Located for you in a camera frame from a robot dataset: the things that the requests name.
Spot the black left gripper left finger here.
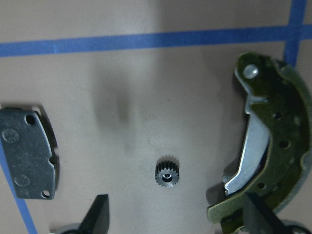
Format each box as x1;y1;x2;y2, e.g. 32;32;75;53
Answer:
78;195;110;234

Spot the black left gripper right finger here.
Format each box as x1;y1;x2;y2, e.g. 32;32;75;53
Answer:
243;193;293;234

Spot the small black bearing gear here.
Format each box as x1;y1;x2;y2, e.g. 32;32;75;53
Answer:
155;155;180;188

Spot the dark curved brake shoe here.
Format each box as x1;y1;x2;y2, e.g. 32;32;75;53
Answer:
207;52;312;234

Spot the small black brake pad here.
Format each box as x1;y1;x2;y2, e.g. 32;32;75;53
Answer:
0;107;59;200

